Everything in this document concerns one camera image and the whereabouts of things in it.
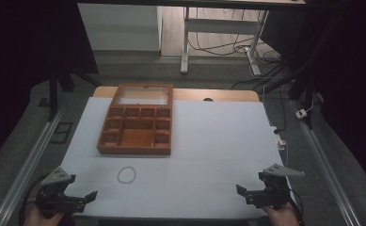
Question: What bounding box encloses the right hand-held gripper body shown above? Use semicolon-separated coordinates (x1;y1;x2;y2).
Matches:
245;163;306;211

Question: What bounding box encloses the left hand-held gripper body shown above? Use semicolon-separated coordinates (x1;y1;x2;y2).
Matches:
34;167;88;218

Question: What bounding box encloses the white bead bracelet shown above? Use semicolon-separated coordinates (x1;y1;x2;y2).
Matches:
117;166;137;185

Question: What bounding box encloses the wooden jewelry box glass lid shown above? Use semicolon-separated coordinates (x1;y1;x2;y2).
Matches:
96;83;175;156

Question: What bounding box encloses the person's right hand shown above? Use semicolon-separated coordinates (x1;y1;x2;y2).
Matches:
262;202;301;226

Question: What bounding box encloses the person's left hand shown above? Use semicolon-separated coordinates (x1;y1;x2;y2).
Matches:
24;206;68;226

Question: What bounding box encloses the white table sheet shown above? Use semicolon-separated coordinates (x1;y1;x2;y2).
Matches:
59;96;293;219

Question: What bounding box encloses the dark curtain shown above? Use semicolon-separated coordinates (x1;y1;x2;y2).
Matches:
0;0;99;170
306;0;366;192

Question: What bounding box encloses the white desk with metal legs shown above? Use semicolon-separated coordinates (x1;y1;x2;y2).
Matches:
76;0;307;76

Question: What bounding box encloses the white cabinet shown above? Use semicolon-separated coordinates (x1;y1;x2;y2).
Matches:
77;3;164;52

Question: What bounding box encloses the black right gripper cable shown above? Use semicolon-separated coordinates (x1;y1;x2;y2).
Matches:
283;185;305;226

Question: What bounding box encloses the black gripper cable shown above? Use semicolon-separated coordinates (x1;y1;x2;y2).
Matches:
18;175;47;226
283;185;305;226

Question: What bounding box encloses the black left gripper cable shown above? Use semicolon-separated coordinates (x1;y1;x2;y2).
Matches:
18;175;47;226

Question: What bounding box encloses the aluminium frame rail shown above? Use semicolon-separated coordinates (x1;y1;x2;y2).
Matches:
292;100;362;226
0;103;71;226

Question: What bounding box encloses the white adapter with cable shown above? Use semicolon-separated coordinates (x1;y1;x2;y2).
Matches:
270;125;288;151

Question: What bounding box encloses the black rectangular floor frame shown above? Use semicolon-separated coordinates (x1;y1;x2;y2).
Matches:
50;121;74;145

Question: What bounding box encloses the white plug with cable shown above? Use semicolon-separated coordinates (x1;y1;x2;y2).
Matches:
295;103;315;120

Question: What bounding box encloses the white table frame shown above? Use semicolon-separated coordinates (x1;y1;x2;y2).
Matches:
186;8;287;90

